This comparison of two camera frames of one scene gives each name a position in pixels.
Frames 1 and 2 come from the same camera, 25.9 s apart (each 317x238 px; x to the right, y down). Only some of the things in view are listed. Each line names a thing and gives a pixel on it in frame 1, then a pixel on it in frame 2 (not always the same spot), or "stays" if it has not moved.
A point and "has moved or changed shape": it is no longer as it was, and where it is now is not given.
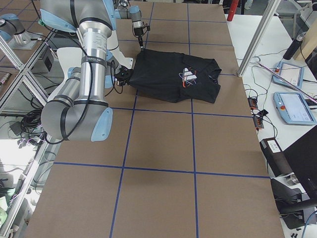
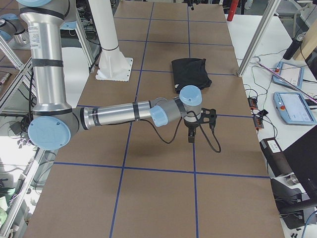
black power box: (276, 158) stays
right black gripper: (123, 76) → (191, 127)
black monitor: (301, 157) stays
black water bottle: (293, 46) stays
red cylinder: (234, 5) stays
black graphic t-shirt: (175, 77) has moved or changed shape
